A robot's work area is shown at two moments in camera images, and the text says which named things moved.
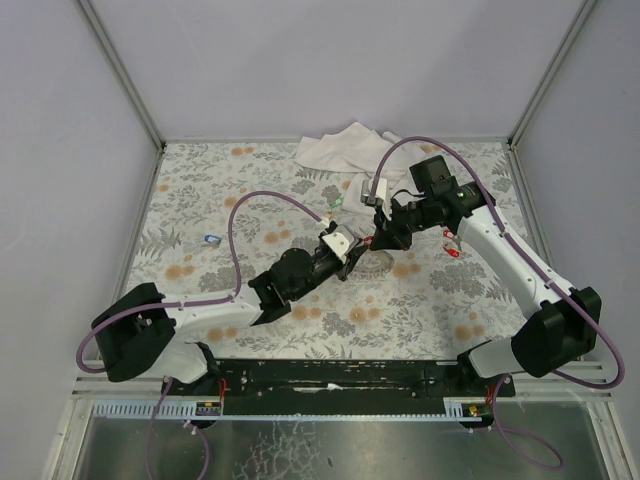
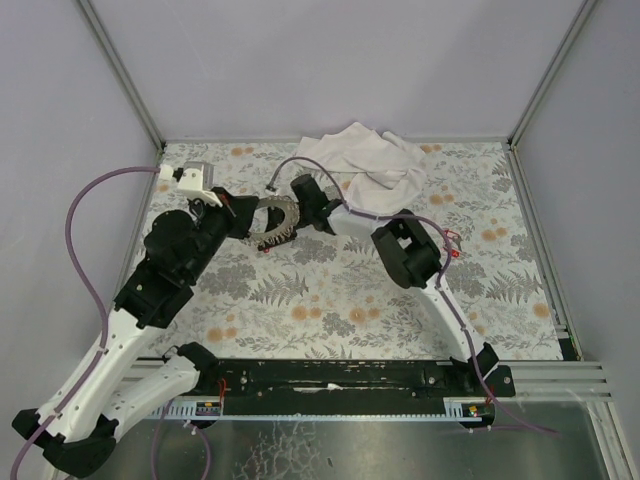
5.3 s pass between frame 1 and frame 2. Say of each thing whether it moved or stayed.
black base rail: stayed
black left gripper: moved
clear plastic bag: moved
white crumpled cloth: stayed
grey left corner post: stayed
